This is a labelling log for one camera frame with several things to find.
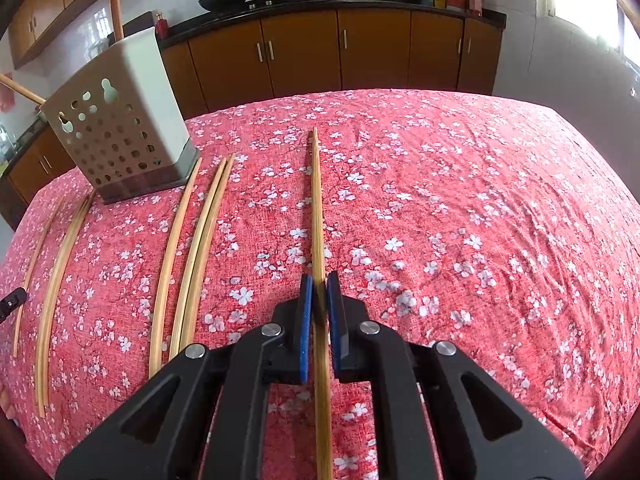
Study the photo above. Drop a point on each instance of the brown wooden base cabinets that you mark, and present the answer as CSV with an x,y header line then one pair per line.
x,y
300,55

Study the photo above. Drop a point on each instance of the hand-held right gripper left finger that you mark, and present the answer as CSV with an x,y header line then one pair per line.
x,y
306,330

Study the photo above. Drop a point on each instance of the red bottle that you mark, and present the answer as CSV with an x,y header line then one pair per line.
x,y
161,27

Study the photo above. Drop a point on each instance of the red floral tablecloth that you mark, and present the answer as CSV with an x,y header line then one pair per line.
x,y
450,210

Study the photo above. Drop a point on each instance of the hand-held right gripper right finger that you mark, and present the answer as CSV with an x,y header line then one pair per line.
x,y
336,330

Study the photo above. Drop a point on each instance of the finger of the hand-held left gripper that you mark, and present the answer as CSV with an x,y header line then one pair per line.
x,y
11,302

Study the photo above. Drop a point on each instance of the dark brown cutting board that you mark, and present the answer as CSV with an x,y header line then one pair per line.
x,y
137,25

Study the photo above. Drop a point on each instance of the white perforated utensil holder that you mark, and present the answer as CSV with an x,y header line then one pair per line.
x,y
150,85

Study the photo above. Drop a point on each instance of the window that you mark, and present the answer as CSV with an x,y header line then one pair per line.
x,y
585,0

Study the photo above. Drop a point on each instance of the black countertop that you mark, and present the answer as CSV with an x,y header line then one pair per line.
x,y
350,1

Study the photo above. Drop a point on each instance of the brown wooden wall cabinet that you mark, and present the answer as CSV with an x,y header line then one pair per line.
x,y
50,5

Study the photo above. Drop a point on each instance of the bamboo chopstick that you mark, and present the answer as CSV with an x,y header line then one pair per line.
x,y
318,210
20,89
199,260
53,310
169,260
29,270
189,260
47,310
116,0

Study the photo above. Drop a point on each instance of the red hanging bag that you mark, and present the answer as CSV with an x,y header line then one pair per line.
x,y
6,96

